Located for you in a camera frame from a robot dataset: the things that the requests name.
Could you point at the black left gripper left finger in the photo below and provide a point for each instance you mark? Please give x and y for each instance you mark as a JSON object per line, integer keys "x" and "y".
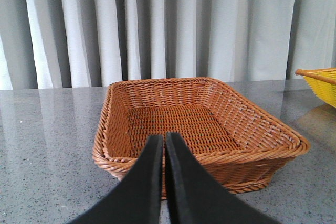
{"x": 137, "y": 198}

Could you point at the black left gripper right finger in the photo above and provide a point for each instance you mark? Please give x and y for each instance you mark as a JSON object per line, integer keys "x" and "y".
{"x": 194, "y": 196}

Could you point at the brown wicker basket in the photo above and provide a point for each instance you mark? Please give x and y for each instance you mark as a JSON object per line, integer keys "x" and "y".
{"x": 238, "y": 143}

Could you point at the yellow wicker basket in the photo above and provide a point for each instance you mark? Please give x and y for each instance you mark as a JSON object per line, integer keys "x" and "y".
{"x": 322, "y": 83}

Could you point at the grey pleated curtain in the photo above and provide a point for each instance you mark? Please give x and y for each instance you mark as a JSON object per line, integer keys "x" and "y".
{"x": 90, "y": 43}

